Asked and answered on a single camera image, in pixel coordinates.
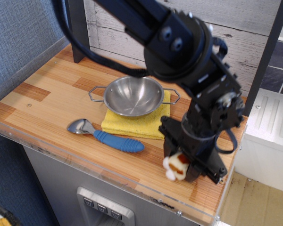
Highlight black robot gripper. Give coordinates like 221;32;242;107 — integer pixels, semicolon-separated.
159;116;227;184

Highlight brown spotted plush animal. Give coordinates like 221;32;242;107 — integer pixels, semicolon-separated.
163;152;190;181

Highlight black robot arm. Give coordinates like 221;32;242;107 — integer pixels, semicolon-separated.
98;0;244;183

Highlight yellow folded cloth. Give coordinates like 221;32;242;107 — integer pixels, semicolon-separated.
101;104;170;140

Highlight clear acrylic edge guard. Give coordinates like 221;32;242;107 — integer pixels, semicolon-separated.
0;117;248;224

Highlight white ribbed appliance top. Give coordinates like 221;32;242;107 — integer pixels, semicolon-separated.
246;89;283;146

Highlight grey dispenser button panel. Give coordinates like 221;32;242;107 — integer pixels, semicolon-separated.
76;186;135;226

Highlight yellow black object bottom left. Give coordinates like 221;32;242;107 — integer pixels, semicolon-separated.
0;206;22;226

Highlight steel bowl with handles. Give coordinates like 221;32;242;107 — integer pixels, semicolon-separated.
89;76;181;118

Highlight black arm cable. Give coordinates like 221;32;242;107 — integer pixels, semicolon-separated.
52;0;148;78

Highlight blue handled metal scoop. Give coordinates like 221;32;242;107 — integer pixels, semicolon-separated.
67;119;145;153

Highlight right dark upright post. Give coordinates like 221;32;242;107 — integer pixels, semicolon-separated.
243;0;283;116

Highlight dark upright post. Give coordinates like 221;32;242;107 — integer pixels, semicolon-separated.
64;0;91;64
243;0;283;116

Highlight left dark upright post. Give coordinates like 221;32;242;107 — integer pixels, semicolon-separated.
64;0;91;64

